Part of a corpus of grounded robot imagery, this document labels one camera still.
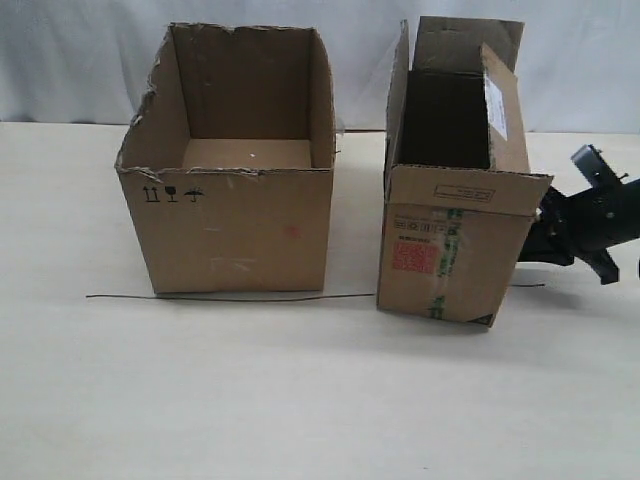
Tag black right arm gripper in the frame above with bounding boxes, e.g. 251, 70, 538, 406
519, 180, 639, 265

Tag narrow cardboard box with label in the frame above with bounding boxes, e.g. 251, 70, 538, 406
376, 16, 552, 327

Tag large open cardboard box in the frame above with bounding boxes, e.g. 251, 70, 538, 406
115, 23, 337, 294

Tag thin dark wire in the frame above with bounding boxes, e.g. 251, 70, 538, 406
85, 283, 547, 303

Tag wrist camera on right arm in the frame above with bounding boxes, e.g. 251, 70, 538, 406
571, 144, 623, 189

